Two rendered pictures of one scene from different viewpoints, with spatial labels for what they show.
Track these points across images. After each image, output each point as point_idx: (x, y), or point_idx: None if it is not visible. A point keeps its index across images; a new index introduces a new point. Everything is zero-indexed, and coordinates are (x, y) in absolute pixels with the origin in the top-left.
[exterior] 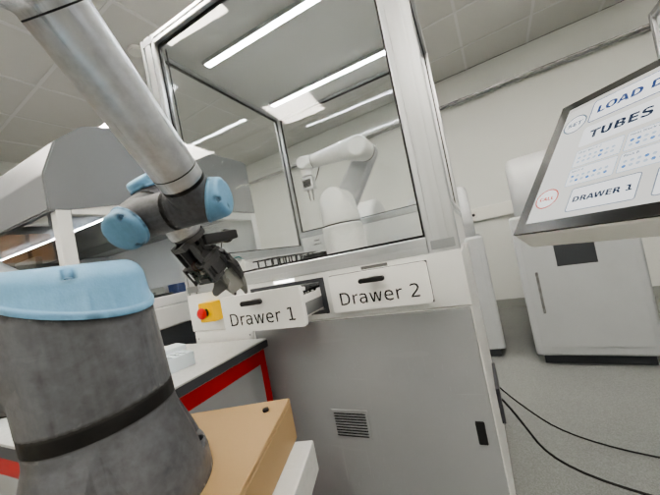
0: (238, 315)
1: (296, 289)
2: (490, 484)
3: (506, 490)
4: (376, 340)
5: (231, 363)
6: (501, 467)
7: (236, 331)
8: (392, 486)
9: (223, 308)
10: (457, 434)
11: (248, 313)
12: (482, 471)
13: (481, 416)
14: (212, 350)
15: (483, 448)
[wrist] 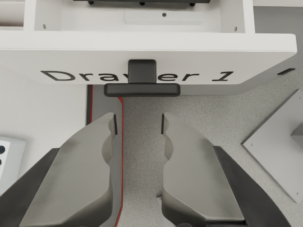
0: (71, 73)
1: (285, 55)
2: (260, 82)
3: (267, 82)
4: (273, 30)
5: (89, 119)
6: (276, 78)
7: (71, 83)
8: (196, 84)
9: (8, 64)
10: (267, 72)
11: (107, 72)
12: (262, 79)
13: (297, 67)
14: (0, 76)
15: (277, 74)
